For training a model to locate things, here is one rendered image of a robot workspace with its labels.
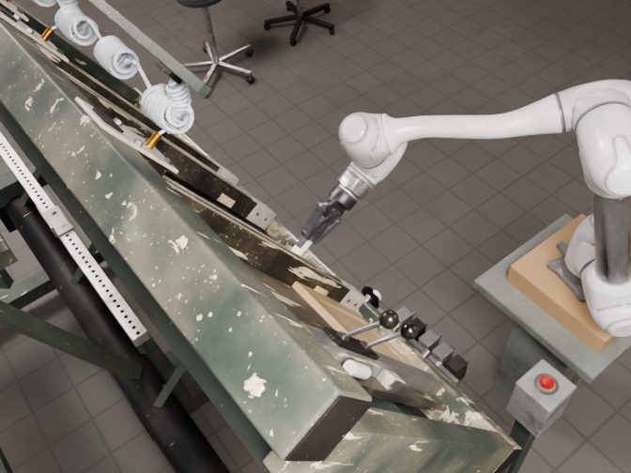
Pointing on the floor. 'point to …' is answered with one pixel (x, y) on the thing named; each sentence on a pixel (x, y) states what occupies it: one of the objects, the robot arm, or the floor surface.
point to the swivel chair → (301, 18)
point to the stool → (215, 45)
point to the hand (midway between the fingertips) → (300, 248)
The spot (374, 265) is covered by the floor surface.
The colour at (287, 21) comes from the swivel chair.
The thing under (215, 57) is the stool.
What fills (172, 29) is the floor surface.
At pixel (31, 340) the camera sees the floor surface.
